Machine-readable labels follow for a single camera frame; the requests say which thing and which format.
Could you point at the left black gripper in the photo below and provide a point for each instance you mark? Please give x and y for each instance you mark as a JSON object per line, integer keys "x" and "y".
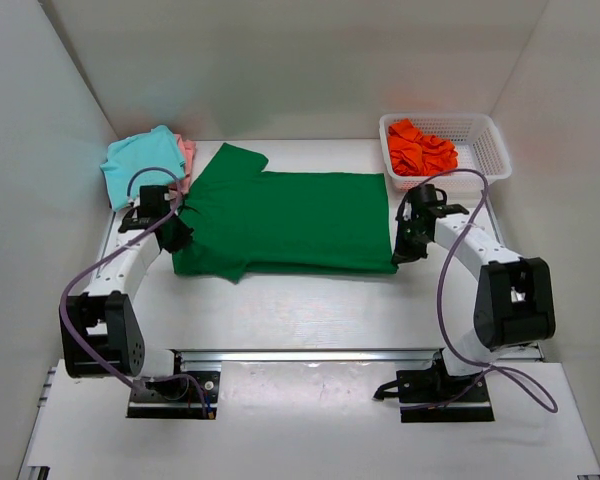
{"x": 182, "y": 239}

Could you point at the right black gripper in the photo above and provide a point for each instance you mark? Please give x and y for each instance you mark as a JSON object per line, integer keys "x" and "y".
{"x": 402, "y": 253}

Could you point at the green t shirt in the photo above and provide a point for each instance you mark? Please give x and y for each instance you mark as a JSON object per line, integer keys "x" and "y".
{"x": 248, "y": 219}

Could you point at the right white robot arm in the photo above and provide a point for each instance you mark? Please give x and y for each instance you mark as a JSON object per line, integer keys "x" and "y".
{"x": 514, "y": 300}

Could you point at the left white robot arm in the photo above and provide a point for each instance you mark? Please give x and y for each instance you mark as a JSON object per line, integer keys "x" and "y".
{"x": 101, "y": 335}

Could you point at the folded cyan t shirt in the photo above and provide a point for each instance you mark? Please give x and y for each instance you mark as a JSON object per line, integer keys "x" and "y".
{"x": 124, "y": 158}

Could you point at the folded pink t shirt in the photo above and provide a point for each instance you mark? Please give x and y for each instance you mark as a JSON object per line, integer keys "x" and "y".
{"x": 189, "y": 152}

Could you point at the orange t shirt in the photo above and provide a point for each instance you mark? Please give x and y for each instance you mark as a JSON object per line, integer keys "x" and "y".
{"x": 413, "y": 153}

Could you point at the white plastic basket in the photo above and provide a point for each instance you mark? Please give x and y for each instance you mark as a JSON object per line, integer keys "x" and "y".
{"x": 475, "y": 137}

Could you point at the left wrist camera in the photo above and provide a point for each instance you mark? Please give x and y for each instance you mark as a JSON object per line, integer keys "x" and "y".
{"x": 154, "y": 201}

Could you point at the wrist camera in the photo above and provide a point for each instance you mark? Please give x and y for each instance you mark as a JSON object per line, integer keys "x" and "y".
{"x": 426, "y": 195}
{"x": 154, "y": 201}

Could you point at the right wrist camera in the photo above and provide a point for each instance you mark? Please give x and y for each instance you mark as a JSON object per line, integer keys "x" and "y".
{"x": 426, "y": 195}

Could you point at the aluminium rail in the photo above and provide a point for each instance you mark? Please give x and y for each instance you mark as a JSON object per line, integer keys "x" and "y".
{"x": 307, "y": 355}

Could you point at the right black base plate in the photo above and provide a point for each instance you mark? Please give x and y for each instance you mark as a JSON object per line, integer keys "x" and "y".
{"x": 433, "y": 396}

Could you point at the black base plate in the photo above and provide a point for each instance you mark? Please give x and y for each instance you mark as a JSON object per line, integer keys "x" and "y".
{"x": 194, "y": 397}
{"x": 433, "y": 396}

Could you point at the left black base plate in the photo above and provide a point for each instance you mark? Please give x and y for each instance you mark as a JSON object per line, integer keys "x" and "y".
{"x": 194, "y": 397}

